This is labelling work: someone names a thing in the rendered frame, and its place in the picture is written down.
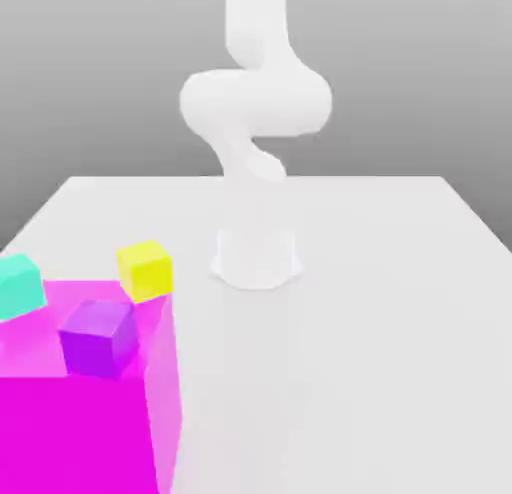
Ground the small yellow cube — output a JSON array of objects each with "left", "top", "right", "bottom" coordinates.
[{"left": 115, "top": 239, "right": 175, "bottom": 304}]

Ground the small purple cube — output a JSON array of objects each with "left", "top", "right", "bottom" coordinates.
[{"left": 58, "top": 299, "right": 140, "bottom": 382}]

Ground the small turquoise cube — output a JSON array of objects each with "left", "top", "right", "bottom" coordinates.
[{"left": 0, "top": 253, "right": 48, "bottom": 324}]

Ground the large magenta box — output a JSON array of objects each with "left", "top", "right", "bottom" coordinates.
[{"left": 0, "top": 279, "right": 184, "bottom": 494}]

